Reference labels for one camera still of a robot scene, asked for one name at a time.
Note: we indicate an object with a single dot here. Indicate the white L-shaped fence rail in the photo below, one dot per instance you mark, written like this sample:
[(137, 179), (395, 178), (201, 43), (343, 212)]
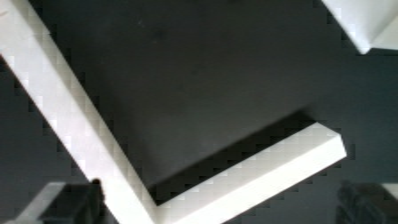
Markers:
[(236, 189)]

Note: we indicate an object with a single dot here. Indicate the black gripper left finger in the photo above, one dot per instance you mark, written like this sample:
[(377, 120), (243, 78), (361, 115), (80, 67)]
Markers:
[(66, 204)]

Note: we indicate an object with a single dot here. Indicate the white drawer cabinet box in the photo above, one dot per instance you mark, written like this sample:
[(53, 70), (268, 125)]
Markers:
[(368, 20)]

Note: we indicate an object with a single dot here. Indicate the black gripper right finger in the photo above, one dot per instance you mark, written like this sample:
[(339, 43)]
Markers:
[(368, 203)]

